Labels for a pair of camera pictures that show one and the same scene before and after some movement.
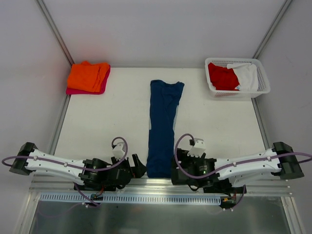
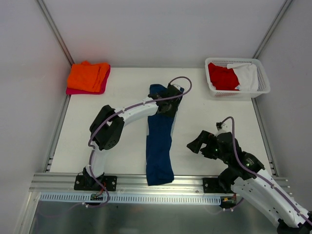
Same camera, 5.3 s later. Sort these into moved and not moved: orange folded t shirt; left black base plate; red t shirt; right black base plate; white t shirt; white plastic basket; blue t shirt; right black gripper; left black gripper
Moved: blue t shirt; right black gripper; left black gripper
Not moved: orange folded t shirt; white t shirt; left black base plate; right black base plate; white plastic basket; red t shirt
